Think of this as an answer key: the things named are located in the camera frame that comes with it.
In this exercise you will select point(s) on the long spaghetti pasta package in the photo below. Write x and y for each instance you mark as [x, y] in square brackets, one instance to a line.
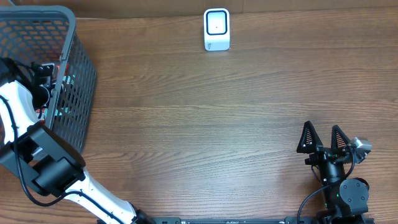
[46, 78]

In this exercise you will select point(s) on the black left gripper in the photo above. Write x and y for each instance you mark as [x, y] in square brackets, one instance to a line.
[43, 70]

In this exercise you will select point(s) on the teal wet wipes pack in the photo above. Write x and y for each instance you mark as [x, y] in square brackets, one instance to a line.
[66, 100]

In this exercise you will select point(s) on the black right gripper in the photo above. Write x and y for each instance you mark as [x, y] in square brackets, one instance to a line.
[325, 155]

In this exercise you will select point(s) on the white barcode scanner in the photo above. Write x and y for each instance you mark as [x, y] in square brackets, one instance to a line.
[216, 29]

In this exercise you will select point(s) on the grey plastic shopping basket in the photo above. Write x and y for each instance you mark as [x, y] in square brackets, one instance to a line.
[45, 34]

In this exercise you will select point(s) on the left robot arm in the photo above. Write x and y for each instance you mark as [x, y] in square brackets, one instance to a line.
[49, 168]

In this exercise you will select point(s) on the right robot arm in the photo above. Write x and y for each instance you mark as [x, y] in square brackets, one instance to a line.
[346, 198]

